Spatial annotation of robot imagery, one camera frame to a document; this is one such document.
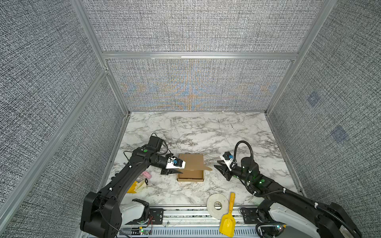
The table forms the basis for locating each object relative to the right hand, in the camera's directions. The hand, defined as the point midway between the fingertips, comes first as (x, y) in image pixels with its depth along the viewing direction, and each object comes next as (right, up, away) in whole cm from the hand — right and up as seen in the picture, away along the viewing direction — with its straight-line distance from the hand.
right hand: (216, 162), depth 80 cm
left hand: (-19, 0, -4) cm, 19 cm away
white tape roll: (0, -25, -6) cm, 25 cm away
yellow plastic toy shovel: (+3, -28, -10) cm, 29 cm away
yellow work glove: (-43, -13, 0) cm, 45 cm away
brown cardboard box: (-12, -2, -9) cm, 15 cm away
